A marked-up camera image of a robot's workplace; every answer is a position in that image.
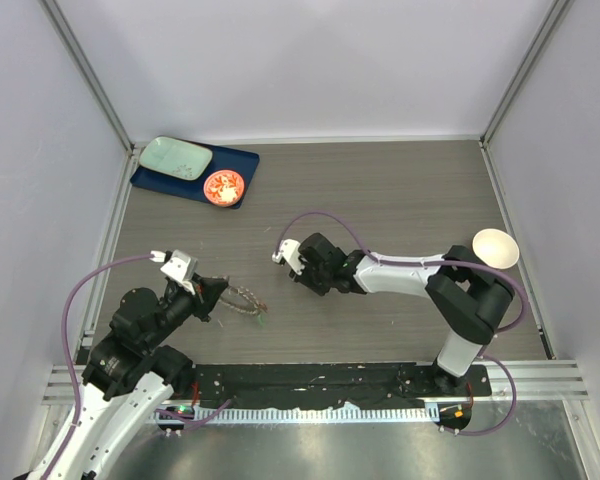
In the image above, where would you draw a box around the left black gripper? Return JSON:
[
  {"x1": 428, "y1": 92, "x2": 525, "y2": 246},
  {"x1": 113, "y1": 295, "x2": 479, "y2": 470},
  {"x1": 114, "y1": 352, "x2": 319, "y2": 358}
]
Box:
[{"x1": 144, "y1": 271, "x2": 228, "y2": 350}]

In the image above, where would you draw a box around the large metal keyring with rings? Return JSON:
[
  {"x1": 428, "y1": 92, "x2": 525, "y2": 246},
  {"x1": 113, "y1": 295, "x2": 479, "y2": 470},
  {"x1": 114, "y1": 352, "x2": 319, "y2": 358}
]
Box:
[{"x1": 219, "y1": 285, "x2": 268, "y2": 316}]

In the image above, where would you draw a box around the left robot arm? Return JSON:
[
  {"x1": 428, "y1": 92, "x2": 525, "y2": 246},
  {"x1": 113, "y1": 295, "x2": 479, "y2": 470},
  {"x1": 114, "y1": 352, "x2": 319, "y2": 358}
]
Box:
[{"x1": 24, "y1": 275, "x2": 229, "y2": 479}]

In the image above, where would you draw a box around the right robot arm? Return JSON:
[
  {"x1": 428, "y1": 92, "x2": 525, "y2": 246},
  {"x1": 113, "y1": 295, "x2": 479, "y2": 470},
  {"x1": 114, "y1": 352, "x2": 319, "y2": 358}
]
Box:
[{"x1": 272, "y1": 233, "x2": 515, "y2": 395}]

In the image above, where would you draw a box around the red patterned small bowl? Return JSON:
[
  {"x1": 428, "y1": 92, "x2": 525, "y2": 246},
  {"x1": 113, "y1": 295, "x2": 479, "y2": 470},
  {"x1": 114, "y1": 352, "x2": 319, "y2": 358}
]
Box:
[{"x1": 203, "y1": 170, "x2": 246, "y2": 207}]

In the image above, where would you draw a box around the dark blue tray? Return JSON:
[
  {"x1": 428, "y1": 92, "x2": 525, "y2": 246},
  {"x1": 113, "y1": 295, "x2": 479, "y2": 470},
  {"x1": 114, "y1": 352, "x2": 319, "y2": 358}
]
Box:
[{"x1": 131, "y1": 137, "x2": 260, "y2": 209}]

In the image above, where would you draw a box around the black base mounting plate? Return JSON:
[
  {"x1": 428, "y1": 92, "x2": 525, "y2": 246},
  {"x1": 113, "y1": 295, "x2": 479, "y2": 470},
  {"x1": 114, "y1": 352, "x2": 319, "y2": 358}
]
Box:
[{"x1": 195, "y1": 362, "x2": 492, "y2": 410}]

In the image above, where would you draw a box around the light green rectangular plate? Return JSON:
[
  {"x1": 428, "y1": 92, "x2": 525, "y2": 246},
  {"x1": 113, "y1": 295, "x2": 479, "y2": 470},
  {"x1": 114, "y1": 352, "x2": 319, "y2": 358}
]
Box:
[{"x1": 139, "y1": 136, "x2": 213, "y2": 181}]

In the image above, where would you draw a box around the white brown bowl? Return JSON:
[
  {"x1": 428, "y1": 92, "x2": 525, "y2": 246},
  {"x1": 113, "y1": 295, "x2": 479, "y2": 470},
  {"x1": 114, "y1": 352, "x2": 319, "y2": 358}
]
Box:
[{"x1": 472, "y1": 228, "x2": 520, "y2": 270}]

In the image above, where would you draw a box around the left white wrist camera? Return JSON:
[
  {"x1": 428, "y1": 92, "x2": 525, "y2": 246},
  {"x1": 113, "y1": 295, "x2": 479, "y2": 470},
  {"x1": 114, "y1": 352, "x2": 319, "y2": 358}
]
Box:
[{"x1": 150, "y1": 250, "x2": 198, "y2": 294}]

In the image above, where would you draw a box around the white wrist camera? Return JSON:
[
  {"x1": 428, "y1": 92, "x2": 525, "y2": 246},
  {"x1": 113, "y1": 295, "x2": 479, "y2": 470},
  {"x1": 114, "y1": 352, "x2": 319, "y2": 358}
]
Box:
[
  {"x1": 150, "y1": 250, "x2": 198, "y2": 294},
  {"x1": 272, "y1": 239, "x2": 304, "y2": 275}
]

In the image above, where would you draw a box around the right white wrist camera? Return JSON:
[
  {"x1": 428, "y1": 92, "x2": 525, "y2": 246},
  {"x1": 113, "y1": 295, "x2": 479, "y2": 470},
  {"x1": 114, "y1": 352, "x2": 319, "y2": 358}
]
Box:
[{"x1": 272, "y1": 239, "x2": 304, "y2": 275}]

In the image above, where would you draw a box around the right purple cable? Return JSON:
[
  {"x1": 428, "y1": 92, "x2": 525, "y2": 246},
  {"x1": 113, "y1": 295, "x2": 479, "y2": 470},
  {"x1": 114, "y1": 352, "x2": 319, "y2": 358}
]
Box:
[{"x1": 278, "y1": 211, "x2": 530, "y2": 437}]

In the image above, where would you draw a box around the purple cable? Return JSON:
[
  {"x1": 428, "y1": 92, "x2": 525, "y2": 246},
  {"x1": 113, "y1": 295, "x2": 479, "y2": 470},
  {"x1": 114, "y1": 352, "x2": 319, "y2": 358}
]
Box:
[
  {"x1": 278, "y1": 211, "x2": 530, "y2": 437},
  {"x1": 42, "y1": 254, "x2": 231, "y2": 480}
]

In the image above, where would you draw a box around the slotted cable duct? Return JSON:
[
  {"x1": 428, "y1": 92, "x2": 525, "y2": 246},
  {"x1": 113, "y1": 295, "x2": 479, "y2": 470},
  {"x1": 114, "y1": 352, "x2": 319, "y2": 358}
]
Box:
[{"x1": 149, "y1": 402, "x2": 441, "y2": 426}]

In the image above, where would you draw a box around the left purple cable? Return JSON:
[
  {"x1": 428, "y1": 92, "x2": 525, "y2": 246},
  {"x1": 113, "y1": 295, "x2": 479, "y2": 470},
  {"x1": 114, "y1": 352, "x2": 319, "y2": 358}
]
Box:
[{"x1": 42, "y1": 254, "x2": 231, "y2": 480}]

